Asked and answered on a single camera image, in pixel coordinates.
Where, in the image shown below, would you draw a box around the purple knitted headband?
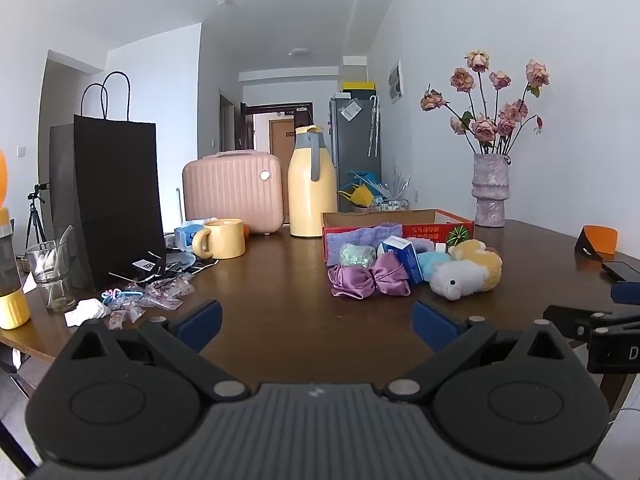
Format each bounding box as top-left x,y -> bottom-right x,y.
326,222 -> 405,264

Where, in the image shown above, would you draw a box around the purple satin bow scrunchie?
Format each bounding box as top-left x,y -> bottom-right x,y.
328,252 -> 413,299

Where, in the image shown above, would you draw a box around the black phone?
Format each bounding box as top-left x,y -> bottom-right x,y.
601,261 -> 640,282

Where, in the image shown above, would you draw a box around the white and yellow sheep plush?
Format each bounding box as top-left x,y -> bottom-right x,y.
429,239 -> 503,302

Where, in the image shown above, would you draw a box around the crumpled white tissue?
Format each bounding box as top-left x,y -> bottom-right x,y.
64,298 -> 112,328

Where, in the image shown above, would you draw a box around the yellow bag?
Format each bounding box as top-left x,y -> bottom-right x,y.
339,185 -> 373,208

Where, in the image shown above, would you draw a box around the black paper bag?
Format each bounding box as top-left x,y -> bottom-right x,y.
74,71 -> 167,292

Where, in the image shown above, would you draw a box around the blue bag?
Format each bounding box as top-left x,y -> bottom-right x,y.
347,170 -> 383,193

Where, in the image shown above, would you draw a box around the black and white cards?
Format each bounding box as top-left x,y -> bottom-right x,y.
107,250 -> 221,281

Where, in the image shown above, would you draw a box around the yellow mug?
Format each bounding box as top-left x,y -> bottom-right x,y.
192,218 -> 247,260

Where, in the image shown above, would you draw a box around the clear plastic wrapping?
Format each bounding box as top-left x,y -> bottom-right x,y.
375,162 -> 411,201

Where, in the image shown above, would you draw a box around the black tripod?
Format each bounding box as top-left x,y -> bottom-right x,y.
25,182 -> 51,256

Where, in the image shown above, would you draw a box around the yellow thermos jug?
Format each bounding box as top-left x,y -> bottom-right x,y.
287,125 -> 339,238

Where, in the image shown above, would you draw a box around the dried pink roses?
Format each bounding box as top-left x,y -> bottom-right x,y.
420,50 -> 551,156

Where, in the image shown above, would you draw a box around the pink suitcase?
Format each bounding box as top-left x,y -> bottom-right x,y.
182,150 -> 286,235

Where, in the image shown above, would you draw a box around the light blue soft cloth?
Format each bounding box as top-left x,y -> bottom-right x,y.
417,251 -> 453,283

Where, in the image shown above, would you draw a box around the dark door frame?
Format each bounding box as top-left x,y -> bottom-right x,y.
240,102 -> 313,156

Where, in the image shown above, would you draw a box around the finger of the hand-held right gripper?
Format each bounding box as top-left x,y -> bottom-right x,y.
611,281 -> 640,306
544,304 -> 640,343

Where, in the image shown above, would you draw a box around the yellow and orange bottle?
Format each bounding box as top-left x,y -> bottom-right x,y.
0,149 -> 31,331

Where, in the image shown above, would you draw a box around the orange and black holder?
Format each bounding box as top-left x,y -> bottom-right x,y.
575,225 -> 619,261

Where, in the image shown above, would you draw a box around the blue and white small carton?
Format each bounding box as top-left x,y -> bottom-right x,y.
377,236 -> 425,286

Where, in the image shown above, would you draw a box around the red cardboard box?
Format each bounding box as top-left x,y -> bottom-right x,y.
321,208 -> 475,264

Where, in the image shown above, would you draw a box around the blue tissue pack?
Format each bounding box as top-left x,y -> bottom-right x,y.
174,224 -> 206,253

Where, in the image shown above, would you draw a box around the wall electric panel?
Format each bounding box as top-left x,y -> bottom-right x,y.
387,59 -> 403,106

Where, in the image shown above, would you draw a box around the blue hair ties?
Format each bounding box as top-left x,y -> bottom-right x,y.
101,287 -> 146,306

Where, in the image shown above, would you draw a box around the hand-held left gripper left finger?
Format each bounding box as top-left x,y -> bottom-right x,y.
64,299 -> 251,403

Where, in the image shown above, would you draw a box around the clear glass cup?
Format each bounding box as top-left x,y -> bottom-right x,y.
25,240 -> 77,313

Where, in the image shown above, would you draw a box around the white box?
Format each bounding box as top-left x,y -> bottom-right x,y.
342,56 -> 370,82

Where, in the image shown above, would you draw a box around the white umbrella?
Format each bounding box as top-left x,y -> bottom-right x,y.
367,95 -> 379,157

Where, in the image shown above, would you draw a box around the wooden door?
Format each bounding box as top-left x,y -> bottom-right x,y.
269,120 -> 296,155

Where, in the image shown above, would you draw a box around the grey fridge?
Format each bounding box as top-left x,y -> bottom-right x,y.
329,94 -> 382,213

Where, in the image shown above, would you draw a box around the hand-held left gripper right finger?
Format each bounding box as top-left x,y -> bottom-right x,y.
386,300 -> 578,405

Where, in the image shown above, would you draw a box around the purple ceramic vase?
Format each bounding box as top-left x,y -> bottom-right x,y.
472,154 -> 511,228

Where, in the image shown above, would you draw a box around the pile of small plastic packets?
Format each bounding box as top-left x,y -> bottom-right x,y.
102,275 -> 196,331

